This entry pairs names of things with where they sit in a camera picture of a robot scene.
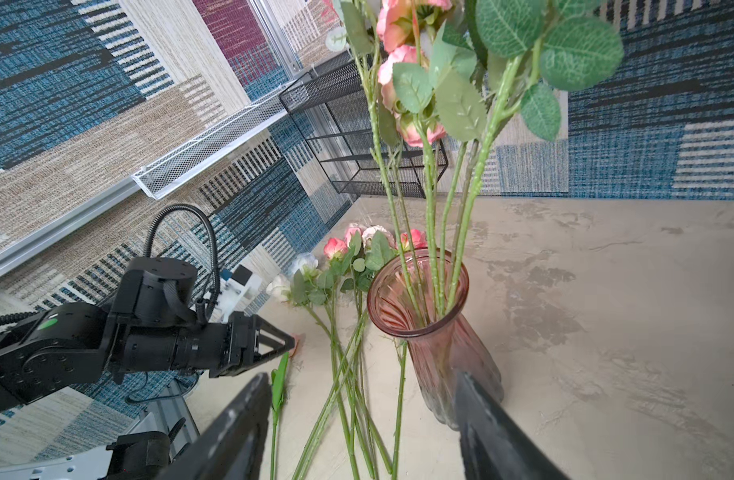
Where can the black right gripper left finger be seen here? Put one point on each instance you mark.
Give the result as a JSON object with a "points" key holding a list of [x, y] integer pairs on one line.
{"points": [[233, 446]]}

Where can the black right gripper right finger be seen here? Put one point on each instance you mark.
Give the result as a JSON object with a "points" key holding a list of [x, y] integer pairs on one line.
{"points": [[492, 445]]}

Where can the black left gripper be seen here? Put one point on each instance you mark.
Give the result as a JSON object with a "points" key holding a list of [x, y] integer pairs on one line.
{"points": [[247, 343]]}

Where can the red ribbed glass vase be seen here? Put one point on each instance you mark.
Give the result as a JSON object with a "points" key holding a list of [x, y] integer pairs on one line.
{"points": [[400, 303]]}

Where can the pink double rose stem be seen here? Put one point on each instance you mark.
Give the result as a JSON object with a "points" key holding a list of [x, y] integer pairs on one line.
{"points": [[403, 88]]}

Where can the pink single rose stem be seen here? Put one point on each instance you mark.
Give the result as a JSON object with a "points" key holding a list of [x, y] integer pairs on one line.
{"points": [[525, 52]]}

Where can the pink tulip stem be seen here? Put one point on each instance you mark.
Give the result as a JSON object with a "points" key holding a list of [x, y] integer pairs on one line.
{"points": [[279, 382]]}

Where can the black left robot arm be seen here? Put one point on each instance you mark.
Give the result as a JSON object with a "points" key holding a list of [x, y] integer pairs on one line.
{"points": [[145, 327]]}

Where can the pile of artificial flowers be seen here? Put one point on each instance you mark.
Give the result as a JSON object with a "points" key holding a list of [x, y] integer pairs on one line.
{"points": [[333, 289]]}

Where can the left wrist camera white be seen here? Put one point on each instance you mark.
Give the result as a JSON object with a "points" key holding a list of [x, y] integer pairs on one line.
{"points": [[239, 287]]}

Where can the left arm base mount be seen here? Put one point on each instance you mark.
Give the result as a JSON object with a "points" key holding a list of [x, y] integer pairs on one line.
{"points": [[142, 455]]}

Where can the white wire mesh tray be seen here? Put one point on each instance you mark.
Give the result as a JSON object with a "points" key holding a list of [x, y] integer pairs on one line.
{"points": [[182, 164]]}

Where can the black wire mesh shelf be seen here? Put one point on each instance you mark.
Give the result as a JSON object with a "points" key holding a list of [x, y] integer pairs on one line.
{"points": [[329, 109]]}

